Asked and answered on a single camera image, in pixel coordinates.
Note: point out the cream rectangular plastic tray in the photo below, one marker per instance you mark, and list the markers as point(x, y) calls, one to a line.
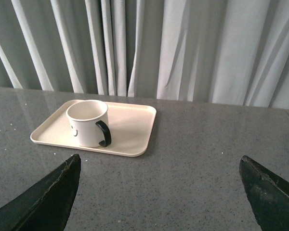
point(130, 126)

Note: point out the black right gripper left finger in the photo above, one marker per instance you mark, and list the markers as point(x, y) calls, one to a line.
point(46, 205)

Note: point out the grey pleated curtain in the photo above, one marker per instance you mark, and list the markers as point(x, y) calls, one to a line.
point(216, 51)

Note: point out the white smiley mug black handle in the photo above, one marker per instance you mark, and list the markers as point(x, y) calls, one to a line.
point(89, 123)

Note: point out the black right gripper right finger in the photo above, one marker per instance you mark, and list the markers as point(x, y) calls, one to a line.
point(267, 193)

